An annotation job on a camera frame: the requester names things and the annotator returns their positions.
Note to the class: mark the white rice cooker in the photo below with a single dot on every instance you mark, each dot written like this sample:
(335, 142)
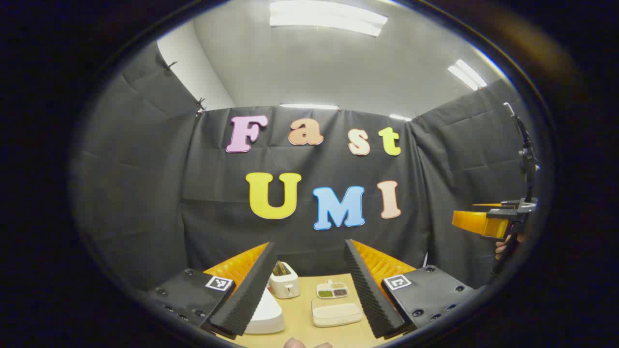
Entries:
(266, 316)

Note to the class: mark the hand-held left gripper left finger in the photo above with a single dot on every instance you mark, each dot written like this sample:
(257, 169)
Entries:
(246, 299)

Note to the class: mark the clear box of rice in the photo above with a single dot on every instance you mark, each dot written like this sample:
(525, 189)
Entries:
(337, 313)

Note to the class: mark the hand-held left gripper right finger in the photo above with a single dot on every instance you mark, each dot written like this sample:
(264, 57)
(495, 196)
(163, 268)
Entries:
(370, 299)

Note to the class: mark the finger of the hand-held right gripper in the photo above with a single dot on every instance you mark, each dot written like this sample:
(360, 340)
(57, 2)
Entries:
(476, 222)

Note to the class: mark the white divided dish of grains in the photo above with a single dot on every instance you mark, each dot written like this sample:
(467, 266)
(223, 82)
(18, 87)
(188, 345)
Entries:
(332, 291)

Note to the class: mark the white toaster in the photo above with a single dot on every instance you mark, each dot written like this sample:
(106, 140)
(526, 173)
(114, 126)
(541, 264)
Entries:
(285, 285)

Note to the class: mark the brown bread slice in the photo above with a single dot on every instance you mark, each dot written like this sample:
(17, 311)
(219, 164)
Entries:
(277, 268)
(284, 268)

